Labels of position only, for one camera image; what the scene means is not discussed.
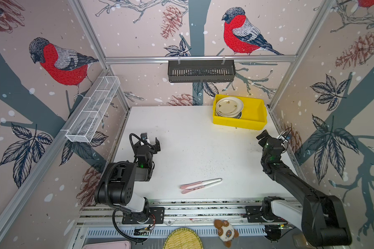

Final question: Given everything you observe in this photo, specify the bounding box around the yellow plastic bin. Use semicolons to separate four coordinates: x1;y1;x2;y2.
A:
213;94;267;130

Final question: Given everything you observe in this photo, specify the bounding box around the cream plate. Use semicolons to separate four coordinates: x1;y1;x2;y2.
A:
215;96;244;115

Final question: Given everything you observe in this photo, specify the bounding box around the plate green rim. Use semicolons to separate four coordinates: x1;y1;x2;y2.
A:
216;112;242;119

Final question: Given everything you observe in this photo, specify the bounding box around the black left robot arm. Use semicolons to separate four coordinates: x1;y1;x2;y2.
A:
94;133;161;219

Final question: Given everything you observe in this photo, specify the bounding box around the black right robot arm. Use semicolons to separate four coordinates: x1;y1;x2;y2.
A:
257;130;352;247

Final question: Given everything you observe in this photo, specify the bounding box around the pink white utensil upper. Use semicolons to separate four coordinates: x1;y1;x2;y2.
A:
180;178;222;190

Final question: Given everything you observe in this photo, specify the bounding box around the woven yellow green mat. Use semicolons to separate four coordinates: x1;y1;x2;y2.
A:
163;228;203;249

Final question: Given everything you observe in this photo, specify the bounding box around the plush toy brown white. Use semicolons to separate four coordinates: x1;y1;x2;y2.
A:
214;220;239;248

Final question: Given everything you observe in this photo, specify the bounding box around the pink tray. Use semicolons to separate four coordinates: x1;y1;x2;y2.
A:
82;240;132;249

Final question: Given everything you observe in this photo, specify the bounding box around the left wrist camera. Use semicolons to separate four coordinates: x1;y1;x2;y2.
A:
140;132;149;142

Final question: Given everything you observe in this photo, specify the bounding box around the white wire mesh basket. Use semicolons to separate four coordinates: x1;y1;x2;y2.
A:
65;76;120;143

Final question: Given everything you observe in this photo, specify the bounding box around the aluminium rail base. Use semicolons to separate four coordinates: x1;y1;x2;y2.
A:
76;199;293;239

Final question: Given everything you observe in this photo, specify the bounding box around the aluminium frame top bar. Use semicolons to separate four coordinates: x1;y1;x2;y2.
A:
105;55;298;65

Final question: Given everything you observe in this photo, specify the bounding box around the black hanging wire basket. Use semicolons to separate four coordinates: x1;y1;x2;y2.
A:
168;60;236;83

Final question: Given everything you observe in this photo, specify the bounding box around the aluminium frame post right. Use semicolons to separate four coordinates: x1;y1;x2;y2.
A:
269;0;334;111

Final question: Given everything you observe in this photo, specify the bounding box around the aluminium frame post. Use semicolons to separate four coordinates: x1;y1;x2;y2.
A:
68;0;132;110
269;0;334;111

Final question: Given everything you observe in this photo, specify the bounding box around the aluminium frame post left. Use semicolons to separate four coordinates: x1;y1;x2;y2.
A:
68;0;132;110

